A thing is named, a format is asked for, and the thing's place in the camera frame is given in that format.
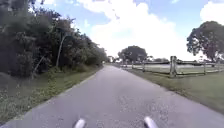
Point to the robot's own part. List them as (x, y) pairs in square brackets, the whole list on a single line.
[(79, 123), (150, 122)]

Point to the grass verge beside wood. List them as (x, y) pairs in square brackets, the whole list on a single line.
[(30, 95)]

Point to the round dark tree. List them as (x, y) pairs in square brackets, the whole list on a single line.
[(132, 53)]

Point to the large broad tree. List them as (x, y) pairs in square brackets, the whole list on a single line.
[(208, 40)]

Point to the wooden rail fence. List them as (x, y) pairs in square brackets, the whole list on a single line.
[(173, 66)]

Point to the grey asphalt path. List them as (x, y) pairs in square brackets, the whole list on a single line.
[(116, 96)]

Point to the grass field beside fence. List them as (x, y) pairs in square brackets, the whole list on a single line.
[(200, 88)]

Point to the dense wood of trees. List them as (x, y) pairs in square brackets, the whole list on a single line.
[(40, 46)]

